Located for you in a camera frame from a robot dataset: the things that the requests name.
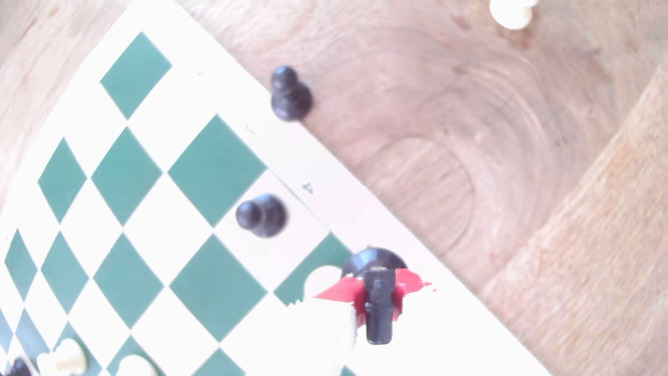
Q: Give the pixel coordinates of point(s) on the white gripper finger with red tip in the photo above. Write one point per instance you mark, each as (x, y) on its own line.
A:
(409, 284)
(323, 334)

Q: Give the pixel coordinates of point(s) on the black chess knight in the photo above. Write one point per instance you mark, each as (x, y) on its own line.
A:
(379, 303)

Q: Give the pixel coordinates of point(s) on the white chess pawn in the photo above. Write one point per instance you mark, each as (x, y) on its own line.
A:
(322, 279)

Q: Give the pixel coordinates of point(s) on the black chess pawn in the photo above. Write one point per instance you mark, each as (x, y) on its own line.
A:
(263, 215)
(291, 96)

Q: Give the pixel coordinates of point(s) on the green white chess mat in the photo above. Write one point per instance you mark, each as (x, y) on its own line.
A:
(172, 230)

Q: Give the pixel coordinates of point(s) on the white chess bishop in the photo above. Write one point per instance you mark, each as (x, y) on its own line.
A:
(135, 367)

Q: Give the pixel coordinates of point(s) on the white chess rook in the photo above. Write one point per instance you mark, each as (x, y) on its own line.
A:
(65, 359)

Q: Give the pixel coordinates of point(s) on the white chess piece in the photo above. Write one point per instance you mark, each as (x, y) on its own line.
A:
(511, 13)

